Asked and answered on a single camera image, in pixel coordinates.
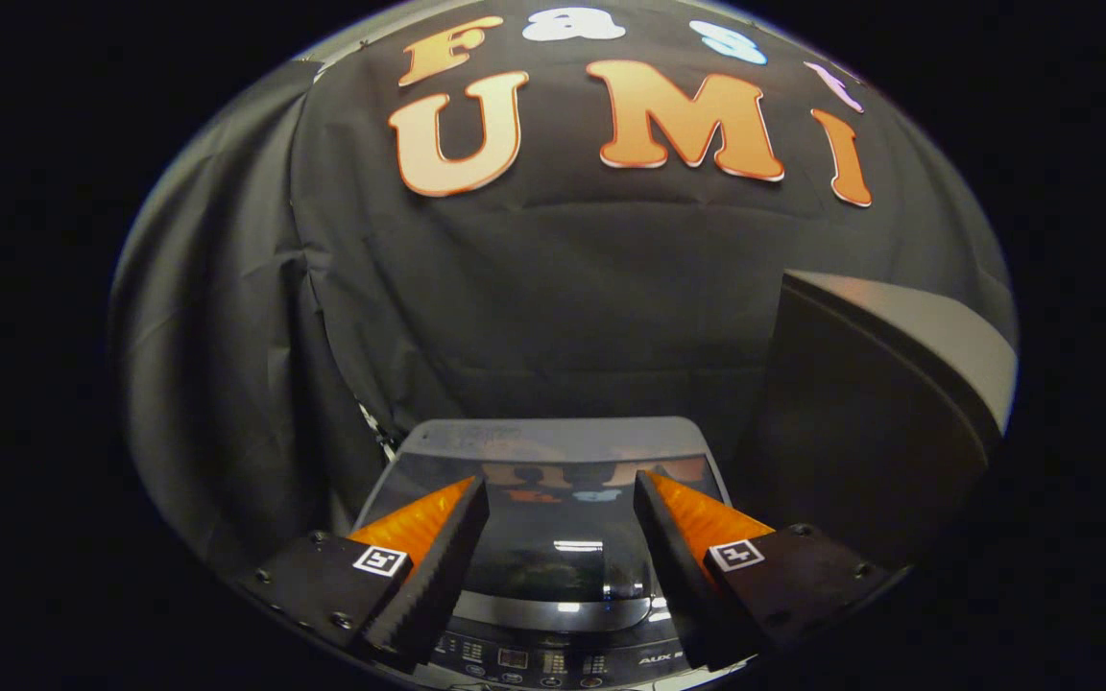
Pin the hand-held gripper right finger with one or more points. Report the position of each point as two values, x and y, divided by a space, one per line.
678 576

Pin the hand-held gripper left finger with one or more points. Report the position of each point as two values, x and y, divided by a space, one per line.
433 581

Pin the dark transparent washing machine lid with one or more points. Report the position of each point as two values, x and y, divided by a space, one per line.
563 537

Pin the grey washing machine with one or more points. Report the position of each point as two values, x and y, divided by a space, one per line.
553 662

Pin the grey table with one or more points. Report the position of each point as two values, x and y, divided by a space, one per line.
860 422

